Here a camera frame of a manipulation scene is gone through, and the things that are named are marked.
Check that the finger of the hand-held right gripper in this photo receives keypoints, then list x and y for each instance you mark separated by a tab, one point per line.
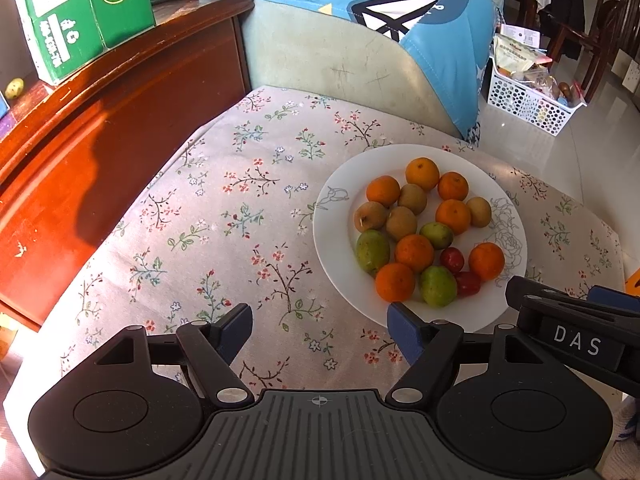
615	296
530	300

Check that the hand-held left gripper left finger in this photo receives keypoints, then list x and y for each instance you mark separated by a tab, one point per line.
237	322

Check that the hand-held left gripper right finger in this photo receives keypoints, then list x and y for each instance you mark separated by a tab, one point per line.
402	325

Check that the orange mandarin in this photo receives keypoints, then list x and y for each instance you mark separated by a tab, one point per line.
486	260
453	186
414	252
383	190
453	216
422	173
395	282

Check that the small green mango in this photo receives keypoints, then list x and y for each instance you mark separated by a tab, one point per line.
438	286
436	235

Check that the small red tomato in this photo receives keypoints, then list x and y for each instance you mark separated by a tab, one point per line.
468	283
452	259

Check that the green lime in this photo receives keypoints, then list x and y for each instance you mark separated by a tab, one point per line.
372	250

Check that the white plate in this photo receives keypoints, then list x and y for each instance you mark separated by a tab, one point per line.
340	255

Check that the small brown pear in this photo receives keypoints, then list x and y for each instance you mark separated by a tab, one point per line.
370	216
412	198
478	211
401	223

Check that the person's right hand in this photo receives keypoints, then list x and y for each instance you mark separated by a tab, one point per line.
630	422

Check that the floral bed sheet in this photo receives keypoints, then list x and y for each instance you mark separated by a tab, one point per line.
200	210

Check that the white perforated basket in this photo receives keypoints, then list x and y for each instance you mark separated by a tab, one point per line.
520	100

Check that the wooden headboard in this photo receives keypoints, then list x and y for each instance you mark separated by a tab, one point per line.
125	135

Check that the pale snack bag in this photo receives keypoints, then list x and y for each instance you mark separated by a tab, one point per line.
515	57

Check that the wooden chair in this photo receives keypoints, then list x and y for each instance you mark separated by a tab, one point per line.
600	40

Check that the pale green cushion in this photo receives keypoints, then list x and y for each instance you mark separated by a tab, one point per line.
310	50

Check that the black jacket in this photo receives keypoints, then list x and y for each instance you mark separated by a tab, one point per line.
565	5

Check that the small yellow-green mango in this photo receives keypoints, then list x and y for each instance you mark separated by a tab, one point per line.
15	89

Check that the green carton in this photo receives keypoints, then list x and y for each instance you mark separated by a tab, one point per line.
75	10

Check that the white wall socket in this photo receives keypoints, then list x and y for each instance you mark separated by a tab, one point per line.
631	70

